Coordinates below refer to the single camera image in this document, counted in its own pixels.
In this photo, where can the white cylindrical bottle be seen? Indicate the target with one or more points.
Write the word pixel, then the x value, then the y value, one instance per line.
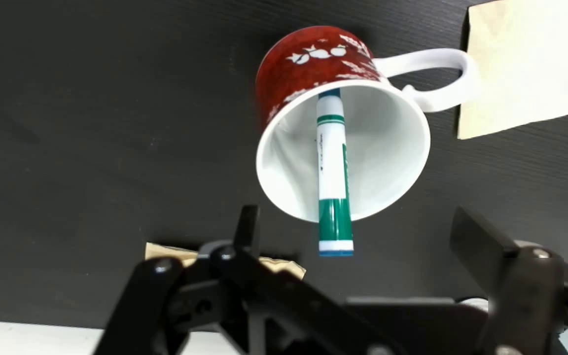
pixel 479 304

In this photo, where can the white flat panel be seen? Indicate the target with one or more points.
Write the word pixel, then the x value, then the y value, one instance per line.
pixel 21 338

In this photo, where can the small beige paper napkin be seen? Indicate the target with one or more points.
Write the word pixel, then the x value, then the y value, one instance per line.
pixel 534 60

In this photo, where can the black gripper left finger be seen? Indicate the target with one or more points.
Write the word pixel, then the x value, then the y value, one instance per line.
pixel 248 229

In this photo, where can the green capped white marker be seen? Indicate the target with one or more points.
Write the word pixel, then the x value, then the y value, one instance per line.
pixel 333 164

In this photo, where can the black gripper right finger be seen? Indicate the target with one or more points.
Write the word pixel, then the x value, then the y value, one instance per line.
pixel 488 253

